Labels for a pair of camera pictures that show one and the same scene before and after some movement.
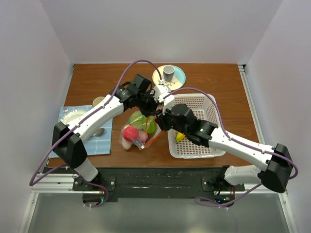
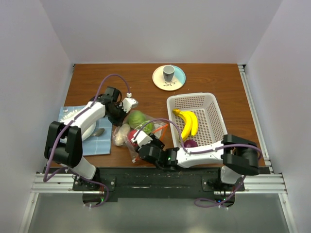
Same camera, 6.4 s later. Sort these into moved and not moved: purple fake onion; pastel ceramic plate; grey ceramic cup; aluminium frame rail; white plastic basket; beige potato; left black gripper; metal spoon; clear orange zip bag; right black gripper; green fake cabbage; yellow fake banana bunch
Moved: left black gripper; yellow fake banana bunch; right black gripper; clear orange zip bag; purple fake onion; beige potato
Not moved: grey ceramic cup; green fake cabbage; white plastic basket; aluminium frame rail; metal spoon; pastel ceramic plate
